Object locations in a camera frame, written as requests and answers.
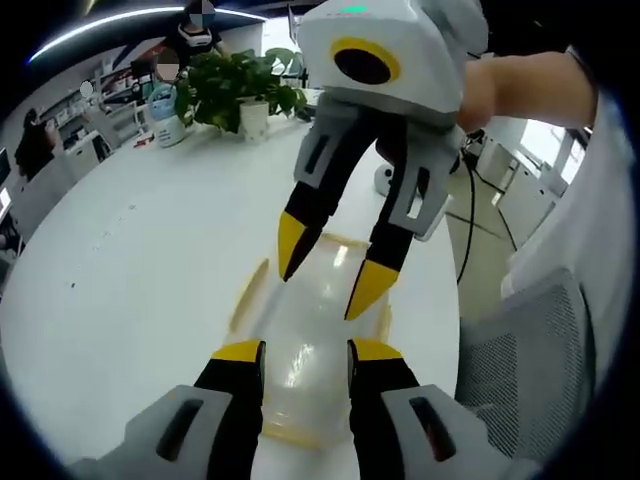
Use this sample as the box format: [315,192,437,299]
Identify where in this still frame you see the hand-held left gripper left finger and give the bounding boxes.
[68,338,268,480]

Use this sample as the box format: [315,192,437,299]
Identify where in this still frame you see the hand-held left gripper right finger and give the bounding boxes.
[345,337,545,480]

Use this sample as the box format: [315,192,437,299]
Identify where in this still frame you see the clear box with yellow buckles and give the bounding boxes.
[226,231,395,450]

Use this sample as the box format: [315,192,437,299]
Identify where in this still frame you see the person's right hand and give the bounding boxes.
[457,54,502,133]

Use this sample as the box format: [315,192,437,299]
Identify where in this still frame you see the green potted plant white pot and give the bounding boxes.
[174,47,309,146]

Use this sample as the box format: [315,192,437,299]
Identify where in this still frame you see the white low cabinet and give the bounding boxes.
[474,133,572,237]

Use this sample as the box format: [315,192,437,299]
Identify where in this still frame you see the grey mesh office chair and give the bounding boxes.
[454,268,597,462]

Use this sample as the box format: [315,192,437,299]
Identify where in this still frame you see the white and blue jug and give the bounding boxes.
[147,82,188,149]

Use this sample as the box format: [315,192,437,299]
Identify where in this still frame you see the white ceiling light strip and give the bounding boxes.
[28,4,267,62]

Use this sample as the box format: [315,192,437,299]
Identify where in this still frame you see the black cable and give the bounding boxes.
[452,144,480,287]

